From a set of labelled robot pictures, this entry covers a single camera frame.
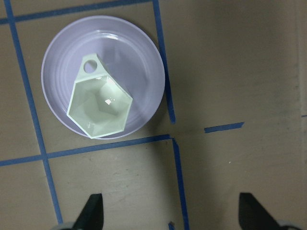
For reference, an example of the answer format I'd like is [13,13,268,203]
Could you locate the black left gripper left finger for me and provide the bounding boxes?
[71,194,104,230]

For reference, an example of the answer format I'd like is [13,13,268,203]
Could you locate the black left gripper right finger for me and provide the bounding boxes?
[238,193,281,230]

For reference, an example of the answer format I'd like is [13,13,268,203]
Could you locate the lilac plate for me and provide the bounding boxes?
[41,15,165,139]

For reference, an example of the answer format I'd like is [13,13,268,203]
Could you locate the white angular cup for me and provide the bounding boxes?
[67,53,133,139]

